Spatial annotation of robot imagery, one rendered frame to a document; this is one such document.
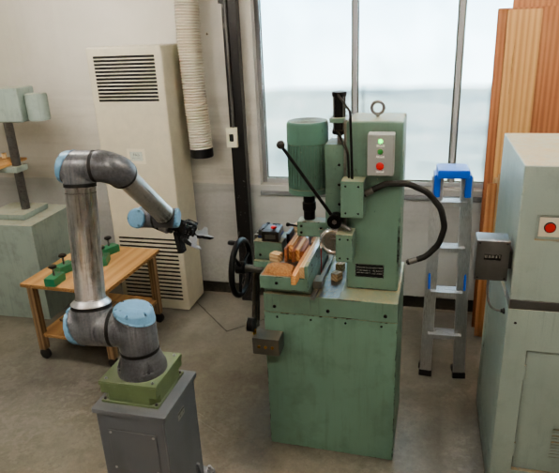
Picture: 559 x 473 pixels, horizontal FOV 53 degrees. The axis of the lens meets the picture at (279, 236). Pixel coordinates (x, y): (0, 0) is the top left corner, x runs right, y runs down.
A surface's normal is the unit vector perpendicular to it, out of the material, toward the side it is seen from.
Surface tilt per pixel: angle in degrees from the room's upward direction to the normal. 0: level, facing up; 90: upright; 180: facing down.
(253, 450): 0
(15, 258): 90
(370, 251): 90
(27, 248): 90
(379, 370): 90
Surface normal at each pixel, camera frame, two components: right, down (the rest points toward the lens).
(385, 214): -0.26, 0.35
